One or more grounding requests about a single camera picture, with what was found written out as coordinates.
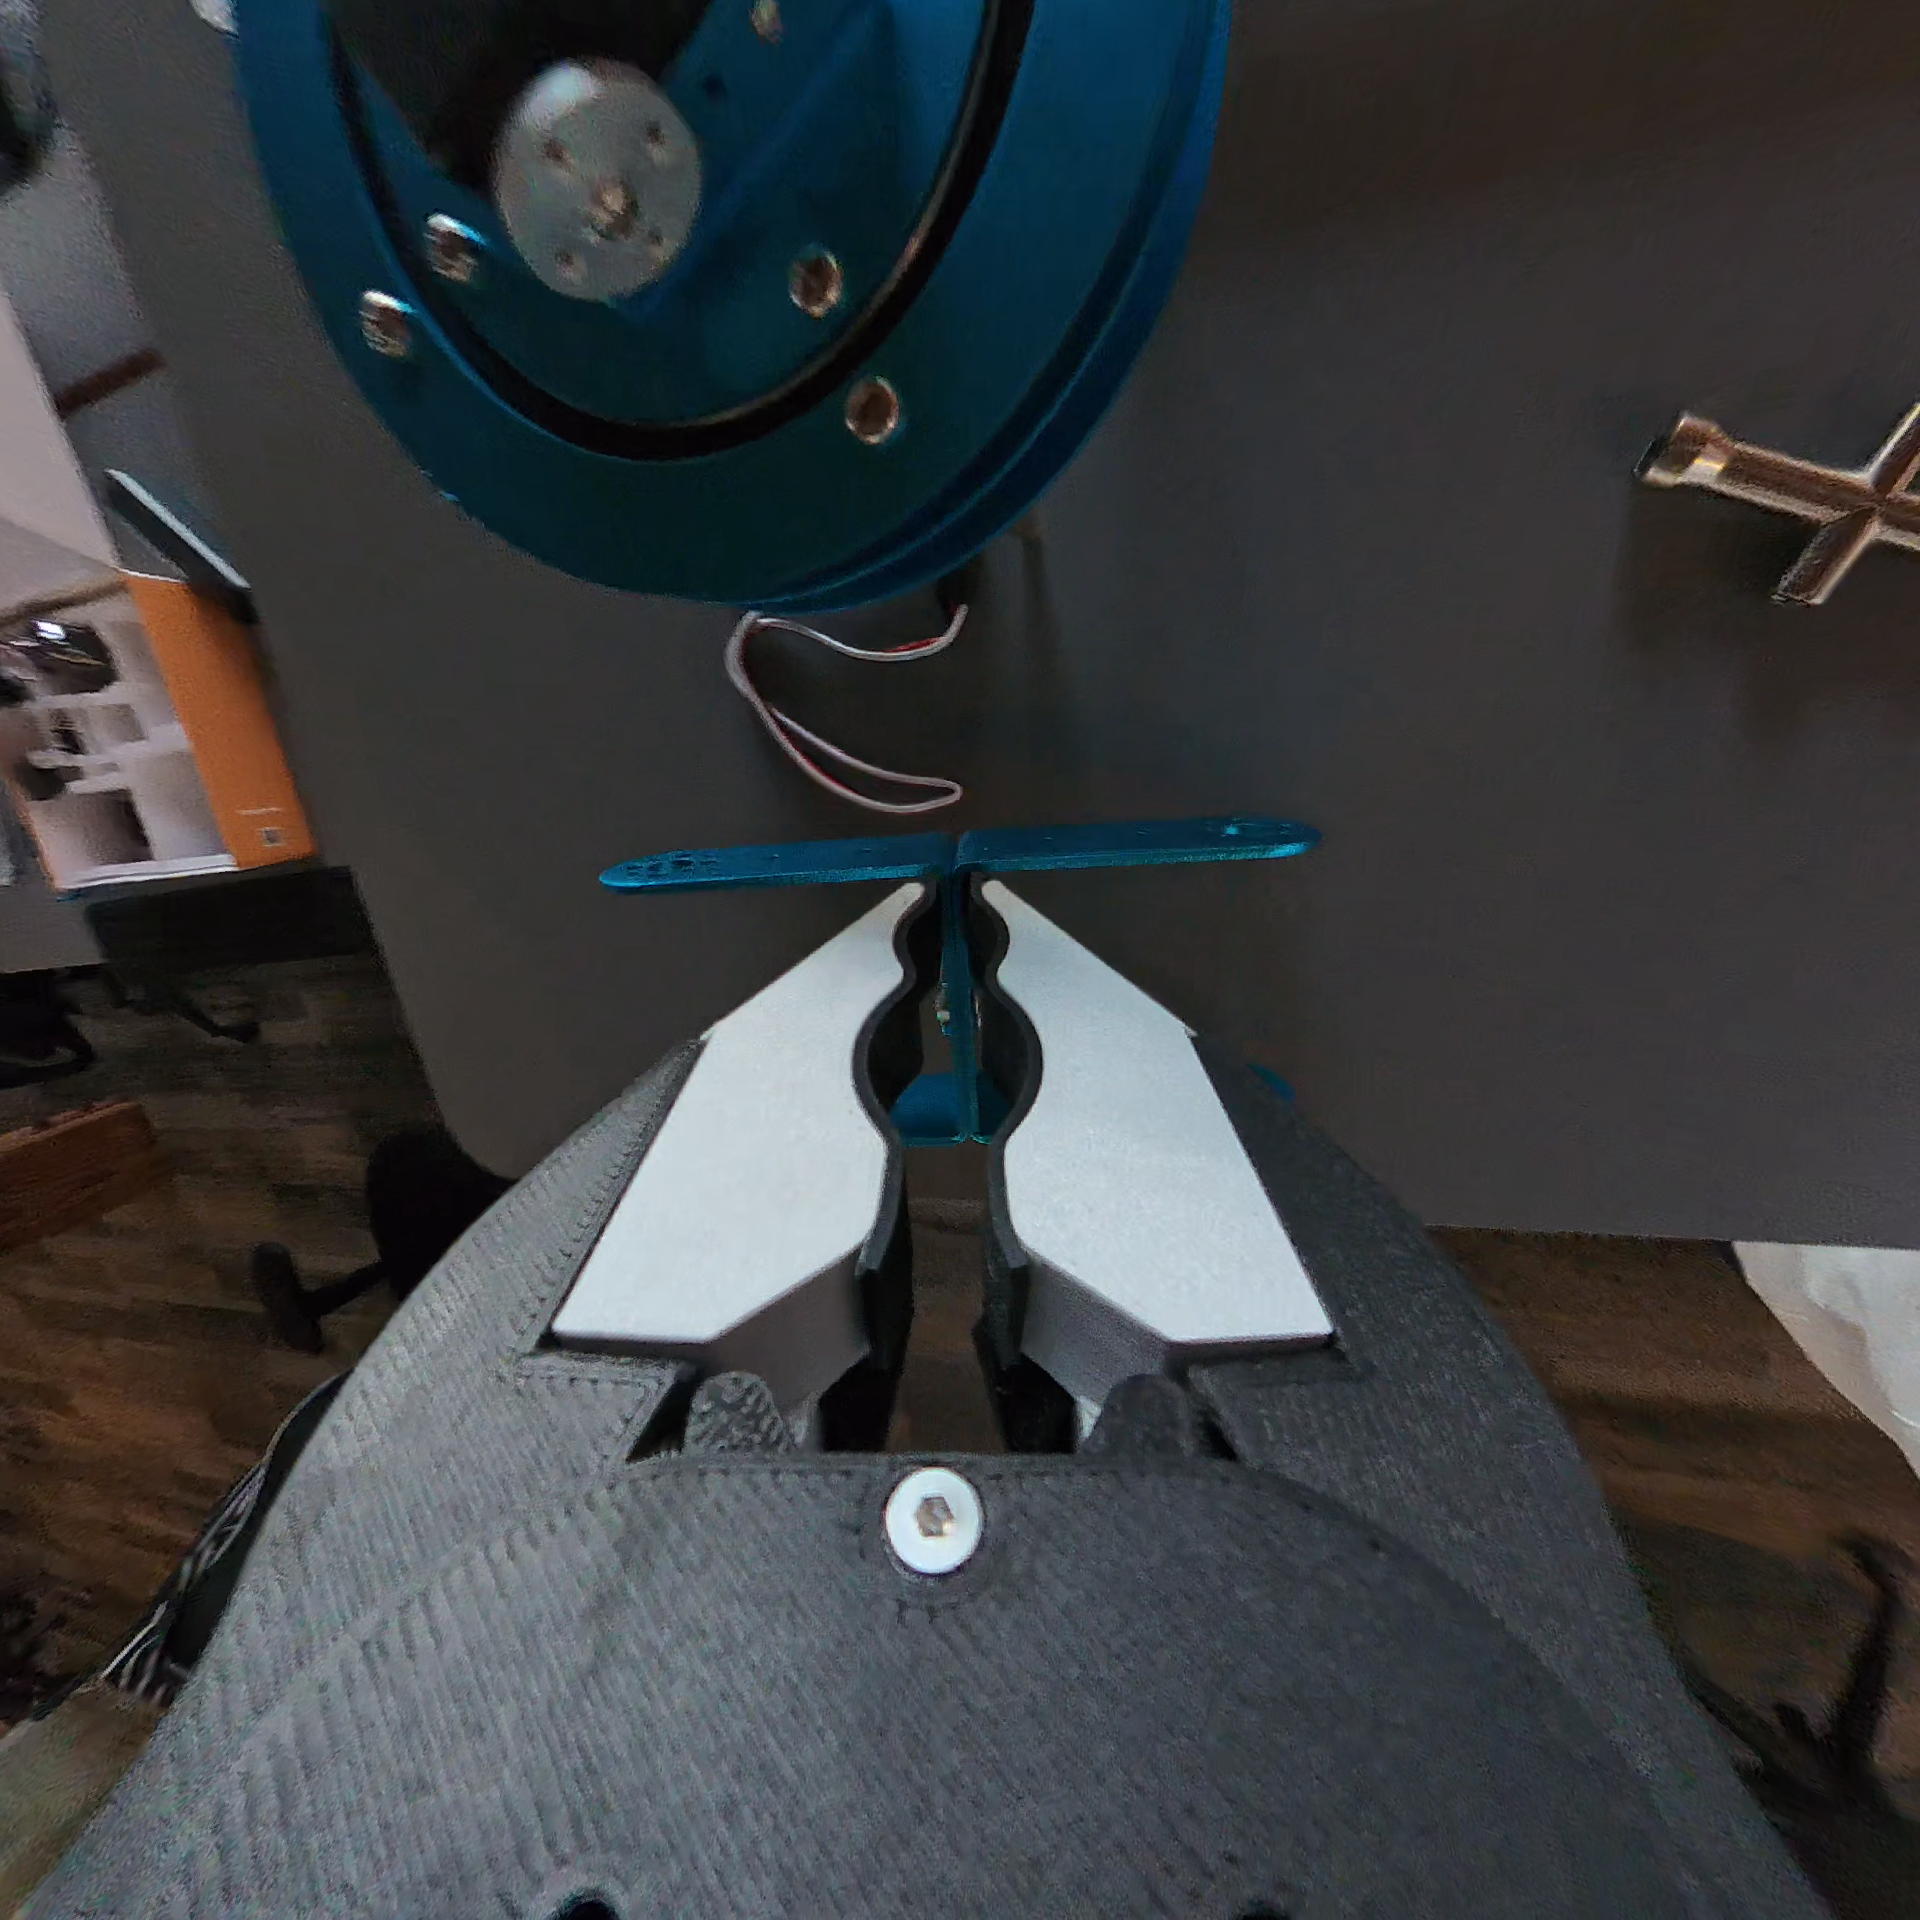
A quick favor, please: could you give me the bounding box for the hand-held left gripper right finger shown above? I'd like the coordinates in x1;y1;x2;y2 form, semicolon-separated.
972;878;1338;1421

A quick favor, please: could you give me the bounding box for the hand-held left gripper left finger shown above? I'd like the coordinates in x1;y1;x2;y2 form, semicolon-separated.
549;882;932;1421

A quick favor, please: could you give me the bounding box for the blue metal bracket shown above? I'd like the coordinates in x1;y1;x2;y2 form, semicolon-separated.
598;813;1325;1152

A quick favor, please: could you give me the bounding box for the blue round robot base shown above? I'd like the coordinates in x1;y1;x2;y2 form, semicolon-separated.
229;0;1234;614

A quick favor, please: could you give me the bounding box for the dark grey desk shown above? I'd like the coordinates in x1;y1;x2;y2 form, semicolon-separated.
45;0;1920;1250

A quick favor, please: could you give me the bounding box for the black office chair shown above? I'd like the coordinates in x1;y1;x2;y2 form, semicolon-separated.
247;1124;515;1356

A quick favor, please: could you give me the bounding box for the orange white cardboard box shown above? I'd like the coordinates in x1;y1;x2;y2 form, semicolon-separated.
0;507;321;897

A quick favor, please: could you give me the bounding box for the person's white shirt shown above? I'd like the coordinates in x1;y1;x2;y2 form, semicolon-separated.
1730;1238;1920;1475

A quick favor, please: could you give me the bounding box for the small black box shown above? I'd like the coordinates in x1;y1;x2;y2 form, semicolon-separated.
102;467;261;619

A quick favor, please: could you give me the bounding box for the metal cross wrench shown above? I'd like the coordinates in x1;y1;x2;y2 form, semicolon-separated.
1631;403;1920;608

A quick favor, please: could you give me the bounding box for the red white servo cable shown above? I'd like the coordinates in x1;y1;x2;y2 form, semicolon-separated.
727;597;972;817

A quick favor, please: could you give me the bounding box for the patterned strap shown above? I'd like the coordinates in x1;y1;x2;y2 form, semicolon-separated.
102;1376;343;1715

